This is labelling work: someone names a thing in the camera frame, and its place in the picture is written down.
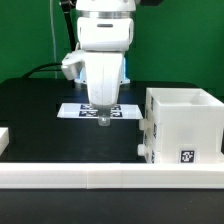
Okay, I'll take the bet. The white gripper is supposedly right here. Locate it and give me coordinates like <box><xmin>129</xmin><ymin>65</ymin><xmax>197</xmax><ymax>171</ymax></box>
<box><xmin>77</xmin><ymin>17</ymin><xmax>134</xmax><ymax>126</ymax></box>

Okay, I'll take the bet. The white drawer with knob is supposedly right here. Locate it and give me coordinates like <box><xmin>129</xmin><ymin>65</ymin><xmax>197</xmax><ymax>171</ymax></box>
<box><xmin>137</xmin><ymin>132</ymin><xmax>155</xmax><ymax>163</ymax></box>

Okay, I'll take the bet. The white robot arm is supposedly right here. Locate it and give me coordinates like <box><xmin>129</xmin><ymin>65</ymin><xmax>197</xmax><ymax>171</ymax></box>
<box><xmin>76</xmin><ymin>0</ymin><xmax>164</xmax><ymax>126</ymax></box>

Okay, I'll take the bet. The white drawer cabinet box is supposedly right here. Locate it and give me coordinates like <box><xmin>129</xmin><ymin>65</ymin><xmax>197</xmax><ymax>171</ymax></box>
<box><xmin>144</xmin><ymin>88</ymin><xmax>224</xmax><ymax>164</ymax></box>

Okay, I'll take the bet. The white marker base plate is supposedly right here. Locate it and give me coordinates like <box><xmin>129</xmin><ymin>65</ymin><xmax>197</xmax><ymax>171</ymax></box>
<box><xmin>57</xmin><ymin>103</ymin><xmax>142</xmax><ymax>120</ymax></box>

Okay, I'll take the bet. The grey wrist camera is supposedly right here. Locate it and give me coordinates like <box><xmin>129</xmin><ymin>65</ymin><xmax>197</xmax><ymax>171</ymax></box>
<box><xmin>61</xmin><ymin>50</ymin><xmax>84</xmax><ymax>80</ymax></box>

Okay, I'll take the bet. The white front boundary rail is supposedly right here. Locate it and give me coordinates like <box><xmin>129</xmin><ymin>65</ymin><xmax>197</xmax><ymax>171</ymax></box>
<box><xmin>0</xmin><ymin>161</ymin><xmax>224</xmax><ymax>189</ymax></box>

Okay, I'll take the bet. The black cable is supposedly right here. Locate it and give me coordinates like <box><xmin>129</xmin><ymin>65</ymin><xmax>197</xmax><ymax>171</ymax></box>
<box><xmin>21</xmin><ymin>62</ymin><xmax>73</xmax><ymax>80</ymax></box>

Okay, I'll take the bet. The white hanging cable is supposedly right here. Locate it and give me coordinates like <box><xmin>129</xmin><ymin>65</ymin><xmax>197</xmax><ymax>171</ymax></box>
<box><xmin>49</xmin><ymin>0</ymin><xmax>58</xmax><ymax>80</ymax></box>

